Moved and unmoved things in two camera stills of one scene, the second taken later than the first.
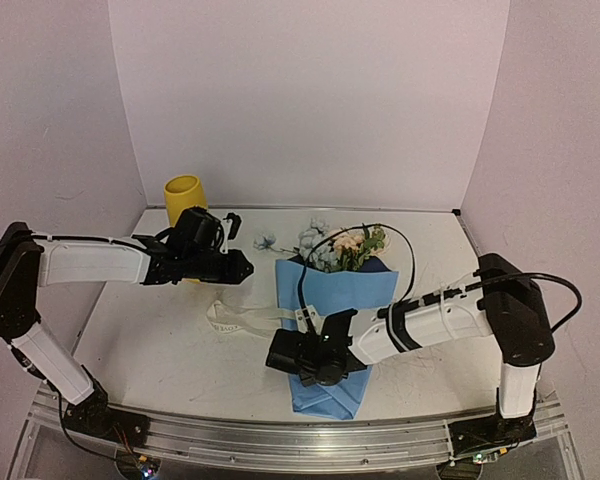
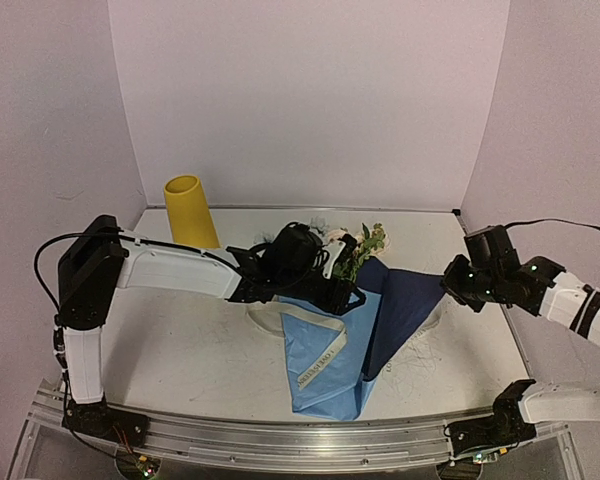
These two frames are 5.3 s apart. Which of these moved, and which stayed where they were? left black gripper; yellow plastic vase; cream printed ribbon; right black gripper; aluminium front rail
Moved: right black gripper; left black gripper; cream printed ribbon
Stayed: yellow plastic vase; aluminium front rail
